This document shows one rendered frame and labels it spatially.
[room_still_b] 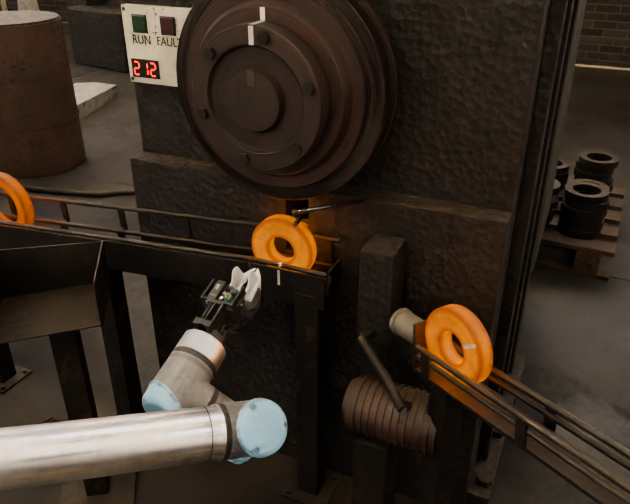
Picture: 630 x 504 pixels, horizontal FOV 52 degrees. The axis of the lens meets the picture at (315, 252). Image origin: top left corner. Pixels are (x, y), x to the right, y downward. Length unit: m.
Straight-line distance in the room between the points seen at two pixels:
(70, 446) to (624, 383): 1.93
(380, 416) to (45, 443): 0.69
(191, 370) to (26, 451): 0.32
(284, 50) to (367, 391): 0.72
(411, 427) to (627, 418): 1.10
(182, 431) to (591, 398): 1.63
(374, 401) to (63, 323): 0.73
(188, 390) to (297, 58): 0.62
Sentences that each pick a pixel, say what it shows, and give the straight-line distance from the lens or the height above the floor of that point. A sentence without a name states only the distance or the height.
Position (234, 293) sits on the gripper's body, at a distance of 1.27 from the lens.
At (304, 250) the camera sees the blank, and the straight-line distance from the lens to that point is 1.47.
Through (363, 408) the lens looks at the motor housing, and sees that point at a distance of 1.41.
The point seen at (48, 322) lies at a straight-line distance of 1.62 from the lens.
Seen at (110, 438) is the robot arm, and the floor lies 0.77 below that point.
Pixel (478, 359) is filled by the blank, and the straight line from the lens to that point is 1.21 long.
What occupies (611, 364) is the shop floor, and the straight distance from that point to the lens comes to 2.57.
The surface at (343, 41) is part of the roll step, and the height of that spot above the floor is 1.23.
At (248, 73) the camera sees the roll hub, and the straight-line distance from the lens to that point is 1.25.
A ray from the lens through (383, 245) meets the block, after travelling 1.40.
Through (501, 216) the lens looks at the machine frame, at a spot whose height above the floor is 0.87.
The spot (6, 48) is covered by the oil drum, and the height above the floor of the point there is 0.76.
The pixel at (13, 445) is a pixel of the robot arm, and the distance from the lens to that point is 1.00.
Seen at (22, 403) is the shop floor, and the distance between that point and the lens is 2.39.
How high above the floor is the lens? 1.44
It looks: 28 degrees down
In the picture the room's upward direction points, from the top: straight up
